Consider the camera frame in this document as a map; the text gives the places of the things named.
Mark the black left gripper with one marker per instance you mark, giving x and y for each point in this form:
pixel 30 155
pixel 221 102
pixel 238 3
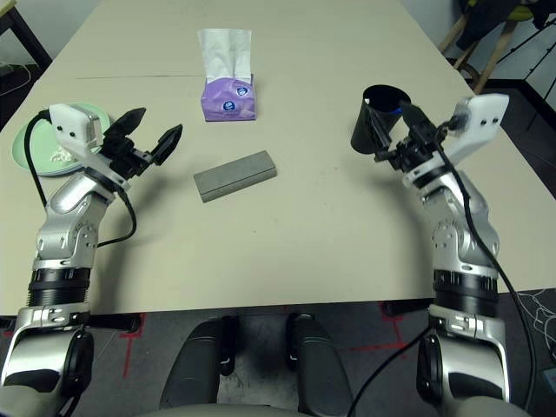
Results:
pixel 123 156

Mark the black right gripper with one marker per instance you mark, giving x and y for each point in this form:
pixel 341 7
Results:
pixel 412 152

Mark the grey glasses case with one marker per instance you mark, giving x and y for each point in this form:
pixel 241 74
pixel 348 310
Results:
pixel 236 176

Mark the light green plate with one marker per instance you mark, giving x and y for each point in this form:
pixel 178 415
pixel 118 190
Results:
pixel 41 150

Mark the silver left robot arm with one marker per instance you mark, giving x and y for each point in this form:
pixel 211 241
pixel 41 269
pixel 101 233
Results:
pixel 65 226

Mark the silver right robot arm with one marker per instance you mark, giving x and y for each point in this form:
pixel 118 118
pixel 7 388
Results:
pixel 460 234

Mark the black cup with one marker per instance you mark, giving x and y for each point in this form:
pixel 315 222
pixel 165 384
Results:
pixel 369 126

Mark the purple tissue pack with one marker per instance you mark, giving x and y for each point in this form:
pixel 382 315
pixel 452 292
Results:
pixel 221 102

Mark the white tissue sheet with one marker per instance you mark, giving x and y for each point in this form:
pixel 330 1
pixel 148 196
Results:
pixel 223 54

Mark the wooden stool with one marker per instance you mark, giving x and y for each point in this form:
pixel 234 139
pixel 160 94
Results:
pixel 493 56

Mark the black jacket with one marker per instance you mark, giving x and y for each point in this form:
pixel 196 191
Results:
pixel 482 26

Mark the black metal stand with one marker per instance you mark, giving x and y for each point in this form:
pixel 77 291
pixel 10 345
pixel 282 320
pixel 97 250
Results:
pixel 527 80

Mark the wooden side table black legs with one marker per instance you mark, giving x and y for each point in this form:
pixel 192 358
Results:
pixel 30 39

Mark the grey power strip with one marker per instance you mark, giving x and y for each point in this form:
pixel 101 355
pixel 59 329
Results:
pixel 4 69

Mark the yellow-green cushion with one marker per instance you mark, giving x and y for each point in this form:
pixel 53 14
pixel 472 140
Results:
pixel 523 14

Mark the grey robot left leg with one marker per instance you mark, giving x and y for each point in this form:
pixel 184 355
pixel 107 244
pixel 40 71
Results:
pixel 197 365

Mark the grey robot leg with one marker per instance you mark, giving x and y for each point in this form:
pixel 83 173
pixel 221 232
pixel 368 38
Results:
pixel 197 365
pixel 321 369

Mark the grey robot right leg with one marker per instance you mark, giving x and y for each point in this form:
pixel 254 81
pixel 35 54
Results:
pixel 321 369

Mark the grey robot torso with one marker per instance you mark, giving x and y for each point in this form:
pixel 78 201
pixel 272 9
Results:
pixel 226 412

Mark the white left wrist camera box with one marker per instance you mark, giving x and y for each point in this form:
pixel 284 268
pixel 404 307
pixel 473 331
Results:
pixel 74 130

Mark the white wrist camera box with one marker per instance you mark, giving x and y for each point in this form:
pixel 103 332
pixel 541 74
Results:
pixel 471 126
pixel 74 130

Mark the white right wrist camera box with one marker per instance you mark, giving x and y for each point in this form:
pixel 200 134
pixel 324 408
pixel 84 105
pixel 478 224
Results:
pixel 471 126

